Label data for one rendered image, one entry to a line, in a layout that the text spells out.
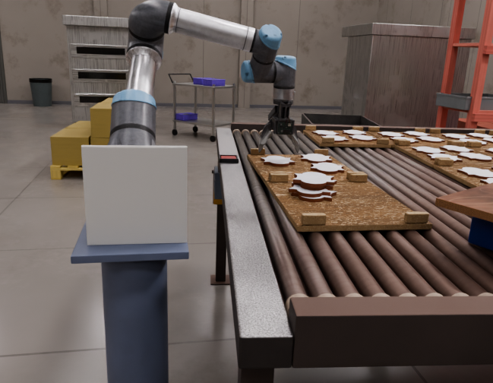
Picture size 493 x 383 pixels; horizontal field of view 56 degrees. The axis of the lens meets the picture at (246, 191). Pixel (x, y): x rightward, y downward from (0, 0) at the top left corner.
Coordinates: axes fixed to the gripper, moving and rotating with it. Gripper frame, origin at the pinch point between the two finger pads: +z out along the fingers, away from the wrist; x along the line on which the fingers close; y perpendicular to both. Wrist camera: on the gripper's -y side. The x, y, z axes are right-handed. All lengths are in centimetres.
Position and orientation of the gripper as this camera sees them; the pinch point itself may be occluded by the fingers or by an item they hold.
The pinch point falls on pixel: (278, 152)
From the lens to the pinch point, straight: 177.9
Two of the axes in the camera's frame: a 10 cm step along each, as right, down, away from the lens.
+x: 9.9, 0.0, 1.5
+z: -0.4, 9.4, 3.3
